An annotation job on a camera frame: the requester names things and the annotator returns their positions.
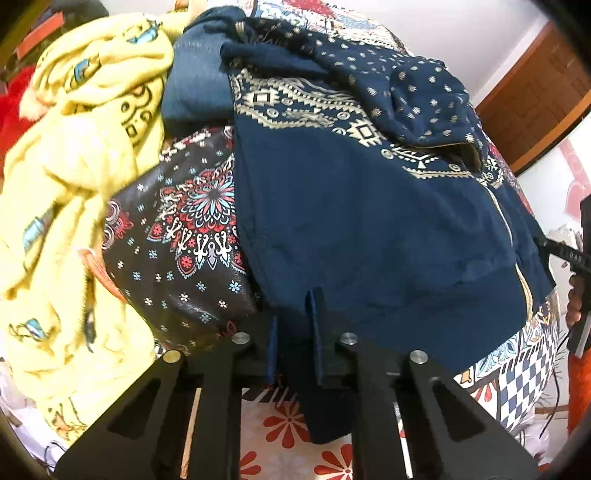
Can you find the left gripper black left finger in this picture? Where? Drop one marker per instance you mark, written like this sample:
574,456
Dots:
181,418

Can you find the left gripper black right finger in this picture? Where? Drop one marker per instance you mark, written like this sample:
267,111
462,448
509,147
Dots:
407,417

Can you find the navy patterned hooded sweater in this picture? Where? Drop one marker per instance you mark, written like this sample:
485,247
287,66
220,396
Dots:
368,175

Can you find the person's right hand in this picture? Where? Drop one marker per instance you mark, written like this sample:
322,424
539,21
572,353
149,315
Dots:
575,300

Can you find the colourful patchwork bed quilt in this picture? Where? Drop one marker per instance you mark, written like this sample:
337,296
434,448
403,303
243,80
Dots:
509,381

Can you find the black floral mandala cloth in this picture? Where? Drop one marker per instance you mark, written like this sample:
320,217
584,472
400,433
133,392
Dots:
171,246

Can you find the blue denim jeans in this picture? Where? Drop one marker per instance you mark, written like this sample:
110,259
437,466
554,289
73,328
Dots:
197,92

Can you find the yellow cartoon pyjama garment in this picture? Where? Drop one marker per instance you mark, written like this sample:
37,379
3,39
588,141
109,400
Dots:
71,346

